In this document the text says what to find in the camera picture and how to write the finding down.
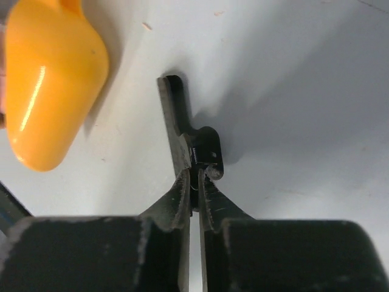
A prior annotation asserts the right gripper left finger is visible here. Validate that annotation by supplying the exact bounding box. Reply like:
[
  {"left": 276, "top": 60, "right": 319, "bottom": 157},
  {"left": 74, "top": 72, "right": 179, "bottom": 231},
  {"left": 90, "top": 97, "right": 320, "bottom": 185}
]
[{"left": 1, "top": 170, "right": 190, "bottom": 291}]

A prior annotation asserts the black bag sealing clip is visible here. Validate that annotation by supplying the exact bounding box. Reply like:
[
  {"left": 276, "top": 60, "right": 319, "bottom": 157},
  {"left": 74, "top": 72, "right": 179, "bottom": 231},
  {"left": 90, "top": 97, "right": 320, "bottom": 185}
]
[{"left": 156, "top": 75, "right": 224, "bottom": 212}]

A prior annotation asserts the yellow plastic litter scoop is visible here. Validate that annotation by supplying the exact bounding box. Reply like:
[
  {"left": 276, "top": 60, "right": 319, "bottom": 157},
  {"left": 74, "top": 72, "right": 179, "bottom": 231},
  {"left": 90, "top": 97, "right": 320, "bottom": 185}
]
[{"left": 5, "top": 1, "right": 109, "bottom": 172}]

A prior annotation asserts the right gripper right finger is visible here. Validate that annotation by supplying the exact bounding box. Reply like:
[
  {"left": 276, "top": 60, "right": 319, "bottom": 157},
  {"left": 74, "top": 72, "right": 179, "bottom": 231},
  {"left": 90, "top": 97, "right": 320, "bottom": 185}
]
[{"left": 198, "top": 172, "right": 388, "bottom": 291}]

